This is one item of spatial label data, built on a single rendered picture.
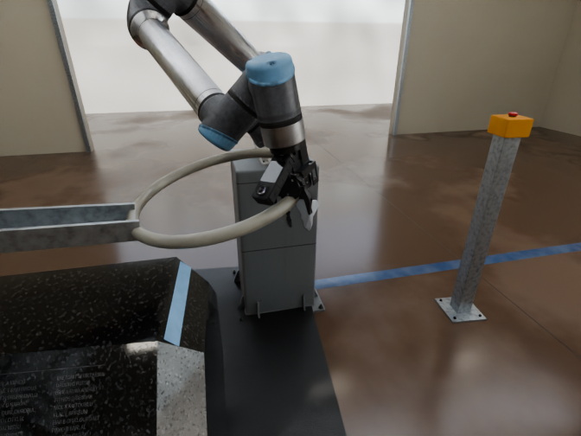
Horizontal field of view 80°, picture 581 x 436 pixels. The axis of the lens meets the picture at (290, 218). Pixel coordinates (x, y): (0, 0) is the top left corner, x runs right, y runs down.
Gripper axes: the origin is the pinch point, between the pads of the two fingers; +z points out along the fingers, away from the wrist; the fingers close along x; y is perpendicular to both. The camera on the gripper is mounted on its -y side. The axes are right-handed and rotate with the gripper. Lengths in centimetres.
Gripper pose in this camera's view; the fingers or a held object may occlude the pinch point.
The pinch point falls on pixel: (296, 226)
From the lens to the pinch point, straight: 82.2
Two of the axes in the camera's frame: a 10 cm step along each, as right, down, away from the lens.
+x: -8.3, -1.4, 5.4
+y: 5.2, -5.3, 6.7
